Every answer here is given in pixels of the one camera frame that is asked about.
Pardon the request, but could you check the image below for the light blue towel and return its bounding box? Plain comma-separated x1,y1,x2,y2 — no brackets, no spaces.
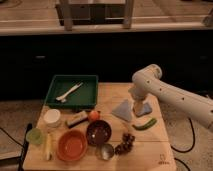
112,100,132,122

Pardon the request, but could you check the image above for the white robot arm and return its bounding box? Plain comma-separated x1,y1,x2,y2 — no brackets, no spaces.
129,64,213,132

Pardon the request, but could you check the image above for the dark red bowl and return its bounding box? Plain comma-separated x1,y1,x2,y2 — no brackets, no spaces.
86,120,112,146

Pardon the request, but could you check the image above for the orange bowl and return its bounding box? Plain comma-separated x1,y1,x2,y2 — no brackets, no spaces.
56,130,88,162

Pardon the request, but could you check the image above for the blue sponge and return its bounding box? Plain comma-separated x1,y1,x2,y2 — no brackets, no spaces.
142,102,152,116

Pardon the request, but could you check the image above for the green pepper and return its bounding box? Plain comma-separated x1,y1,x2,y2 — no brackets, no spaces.
132,118,157,131

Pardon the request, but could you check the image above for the bunch of dark grapes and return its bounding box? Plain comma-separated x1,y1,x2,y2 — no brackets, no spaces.
115,133,135,155

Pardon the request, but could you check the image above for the orange tomato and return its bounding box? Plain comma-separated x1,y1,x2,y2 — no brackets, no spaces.
88,110,100,122

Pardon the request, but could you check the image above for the green plastic tray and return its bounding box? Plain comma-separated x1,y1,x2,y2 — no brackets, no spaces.
45,75,98,109

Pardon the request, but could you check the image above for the small metal cup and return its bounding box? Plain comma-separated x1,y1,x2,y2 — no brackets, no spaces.
96,143,114,161

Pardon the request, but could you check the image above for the white plastic fork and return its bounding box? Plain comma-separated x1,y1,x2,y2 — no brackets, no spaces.
56,82,83,103

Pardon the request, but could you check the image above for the white small cup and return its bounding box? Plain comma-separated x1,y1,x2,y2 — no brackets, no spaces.
43,109,61,128

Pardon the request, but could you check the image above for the yellow banana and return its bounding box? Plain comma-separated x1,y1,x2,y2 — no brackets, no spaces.
45,133,52,161

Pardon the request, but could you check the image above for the black cable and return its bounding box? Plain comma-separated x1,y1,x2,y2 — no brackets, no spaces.
170,117,198,171

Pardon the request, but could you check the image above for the wooden stool frame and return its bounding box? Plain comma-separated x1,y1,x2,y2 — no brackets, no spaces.
55,0,134,31

